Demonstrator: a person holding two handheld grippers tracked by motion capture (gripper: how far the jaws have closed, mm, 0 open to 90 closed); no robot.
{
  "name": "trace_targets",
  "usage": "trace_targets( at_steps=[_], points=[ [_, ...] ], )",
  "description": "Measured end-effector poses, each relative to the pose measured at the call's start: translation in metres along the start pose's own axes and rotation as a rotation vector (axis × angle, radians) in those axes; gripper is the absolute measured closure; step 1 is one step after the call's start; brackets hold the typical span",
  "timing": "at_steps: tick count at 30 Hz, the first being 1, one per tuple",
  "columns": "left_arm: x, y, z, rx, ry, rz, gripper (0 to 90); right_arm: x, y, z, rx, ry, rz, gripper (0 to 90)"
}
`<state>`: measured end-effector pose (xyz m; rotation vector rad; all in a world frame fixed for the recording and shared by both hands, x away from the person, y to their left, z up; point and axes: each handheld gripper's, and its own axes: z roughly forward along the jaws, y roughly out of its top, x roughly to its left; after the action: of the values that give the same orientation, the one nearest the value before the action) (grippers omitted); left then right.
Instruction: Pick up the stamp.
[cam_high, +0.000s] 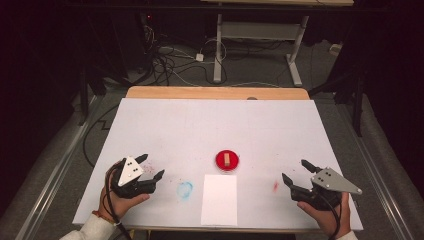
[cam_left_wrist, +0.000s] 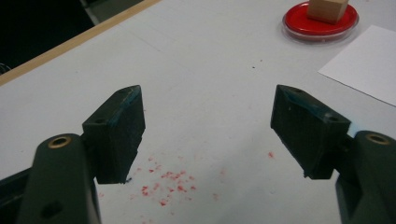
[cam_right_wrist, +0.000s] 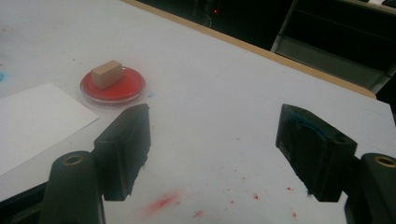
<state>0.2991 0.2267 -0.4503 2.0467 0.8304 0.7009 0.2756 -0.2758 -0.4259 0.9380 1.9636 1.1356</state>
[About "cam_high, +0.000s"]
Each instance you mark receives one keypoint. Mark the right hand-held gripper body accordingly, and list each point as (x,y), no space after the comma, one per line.
(328,181)

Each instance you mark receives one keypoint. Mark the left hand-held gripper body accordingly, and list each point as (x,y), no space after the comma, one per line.
(129,173)

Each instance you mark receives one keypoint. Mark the person's left hand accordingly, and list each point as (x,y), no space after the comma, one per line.
(125,204)

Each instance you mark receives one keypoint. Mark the person's right hand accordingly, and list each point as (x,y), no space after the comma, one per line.
(325,216)

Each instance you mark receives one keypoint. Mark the small wooden stamp block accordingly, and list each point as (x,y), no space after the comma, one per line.
(227,159)

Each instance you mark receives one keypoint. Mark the red round ink pad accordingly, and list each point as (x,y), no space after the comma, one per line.
(220,160)

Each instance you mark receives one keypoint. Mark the white paper sheet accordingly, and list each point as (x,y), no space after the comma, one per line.
(219,200)

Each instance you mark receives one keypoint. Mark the large white board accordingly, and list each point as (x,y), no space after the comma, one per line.
(206,130)

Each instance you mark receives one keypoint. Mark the black metal stand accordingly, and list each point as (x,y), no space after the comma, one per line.
(358,106)
(84,96)

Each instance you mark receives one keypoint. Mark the wooden table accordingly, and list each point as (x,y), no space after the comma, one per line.
(216,92)

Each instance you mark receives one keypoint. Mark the white power adapter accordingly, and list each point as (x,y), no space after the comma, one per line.
(199,57)

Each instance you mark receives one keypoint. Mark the metal floor rail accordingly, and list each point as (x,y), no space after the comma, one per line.
(56,166)
(376,176)

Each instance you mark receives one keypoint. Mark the white metal desk frame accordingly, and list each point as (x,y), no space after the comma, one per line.
(218,50)

